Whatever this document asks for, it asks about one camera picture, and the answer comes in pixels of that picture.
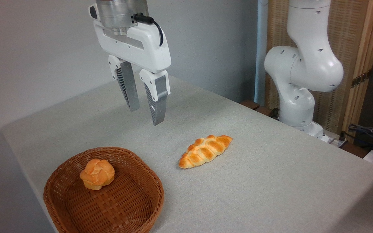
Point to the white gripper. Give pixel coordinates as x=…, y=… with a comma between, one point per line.
x=141, y=48

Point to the light grey tablecloth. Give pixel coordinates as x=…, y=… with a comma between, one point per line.
x=254, y=187

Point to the brown wicker basket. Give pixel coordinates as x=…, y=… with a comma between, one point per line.
x=108, y=207

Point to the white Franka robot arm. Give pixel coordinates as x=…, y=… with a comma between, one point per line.
x=306, y=64

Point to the white vertical pipe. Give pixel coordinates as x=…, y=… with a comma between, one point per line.
x=261, y=48

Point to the round knotted bread roll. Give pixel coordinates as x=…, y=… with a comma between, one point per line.
x=97, y=174

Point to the long braided bread loaf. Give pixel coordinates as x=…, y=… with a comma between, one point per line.
x=206, y=150

